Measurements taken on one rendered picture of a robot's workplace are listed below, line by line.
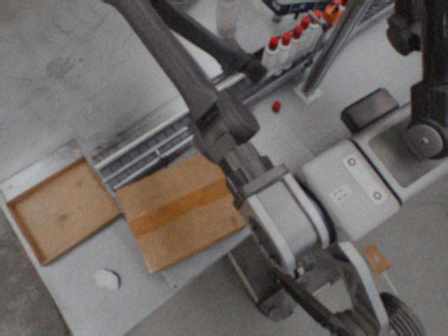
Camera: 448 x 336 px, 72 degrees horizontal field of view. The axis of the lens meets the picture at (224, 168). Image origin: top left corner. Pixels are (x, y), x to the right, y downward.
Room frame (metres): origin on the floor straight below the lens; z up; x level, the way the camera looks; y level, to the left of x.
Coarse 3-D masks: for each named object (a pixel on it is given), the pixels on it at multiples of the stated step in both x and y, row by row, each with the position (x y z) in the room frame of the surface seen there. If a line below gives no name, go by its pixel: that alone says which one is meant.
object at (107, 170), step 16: (368, 16) 1.17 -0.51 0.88; (320, 48) 0.95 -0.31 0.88; (240, 80) 0.72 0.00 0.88; (272, 80) 0.75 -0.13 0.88; (240, 96) 0.65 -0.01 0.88; (176, 128) 0.46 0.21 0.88; (144, 144) 0.37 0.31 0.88; (176, 144) 0.40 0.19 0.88; (128, 160) 0.30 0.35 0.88; (144, 160) 0.31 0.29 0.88; (128, 176) 0.24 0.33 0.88
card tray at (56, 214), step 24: (72, 168) 0.25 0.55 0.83; (24, 192) 0.12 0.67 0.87; (48, 192) 0.14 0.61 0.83; (72, 192) 0.16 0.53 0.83; (96, 192) 0.17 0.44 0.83; (24, 216) 0.04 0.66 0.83; (48, 216) 0.06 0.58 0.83; (72, 216) 0.07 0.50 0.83; (96, 216) 0.09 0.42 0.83; (48, 240) -0.02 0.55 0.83; (72, 240) -0.01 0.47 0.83
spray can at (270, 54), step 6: (270, 42) 0.75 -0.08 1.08; (276, 42) 0.76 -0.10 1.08; (270, 48) 0.75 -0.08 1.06; (276, 48) 0.76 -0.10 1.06; (264, 54) 0.75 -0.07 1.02; (270, 54) 0.74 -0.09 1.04; (276, 54) 0.75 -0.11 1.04; (264, 60) 0.75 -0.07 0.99; (270, 60) 0.74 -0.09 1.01; (270, 66) 0.74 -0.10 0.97
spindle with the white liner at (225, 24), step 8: (224, 0) 0.92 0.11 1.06; (232, 0) 0.93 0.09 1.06; (216, 8) 0.95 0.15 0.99; (224, 8) 0.92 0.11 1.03; (232, 8) 0.93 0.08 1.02; (216, 16) 0.94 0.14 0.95; (224, 16) 0.92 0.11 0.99; (232, 16) 0.93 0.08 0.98; (216, 24) 0.94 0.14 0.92; (224, 24) 0.92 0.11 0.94; (232, 24) 0.93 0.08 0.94; (224, 32) 0.92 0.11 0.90; (232, 32) 0.94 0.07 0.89
